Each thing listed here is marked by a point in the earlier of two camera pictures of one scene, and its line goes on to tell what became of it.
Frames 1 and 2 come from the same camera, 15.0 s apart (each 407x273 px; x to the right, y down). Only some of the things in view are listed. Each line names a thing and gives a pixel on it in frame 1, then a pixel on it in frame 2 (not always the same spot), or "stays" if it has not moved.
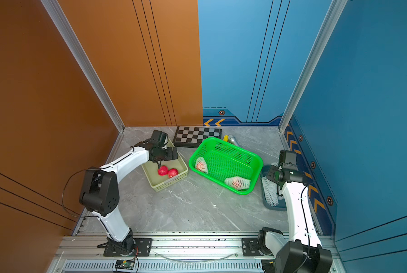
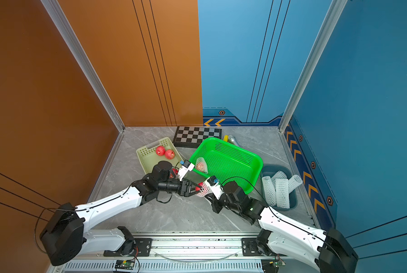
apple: [237, 182] -> [203, 189]
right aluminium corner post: [336, 9] stays
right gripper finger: [270, 173] -> [217, 206]
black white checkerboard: [194, 136] stays
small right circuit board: [268, 265] stays
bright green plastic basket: [224, 160] stays
